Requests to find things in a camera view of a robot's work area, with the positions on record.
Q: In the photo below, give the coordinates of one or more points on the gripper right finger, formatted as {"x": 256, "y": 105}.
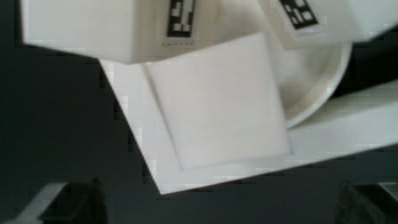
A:
{"x": 366, "y": 204}

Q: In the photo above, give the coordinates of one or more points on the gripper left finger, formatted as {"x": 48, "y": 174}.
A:
{"x": 66, "y": 204}

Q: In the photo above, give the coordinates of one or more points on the white round stool seat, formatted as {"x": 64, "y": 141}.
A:
{"x": 307, "y": 68}

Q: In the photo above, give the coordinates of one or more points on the white stool leg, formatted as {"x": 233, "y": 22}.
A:
{"x": 322, "y": 22}
{"x": 220, "y": 104}
{"x": 124, "y": 30}

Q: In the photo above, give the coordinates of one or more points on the white U-shaped wall fence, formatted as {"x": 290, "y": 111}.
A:
{"x": 350, "y": 127}

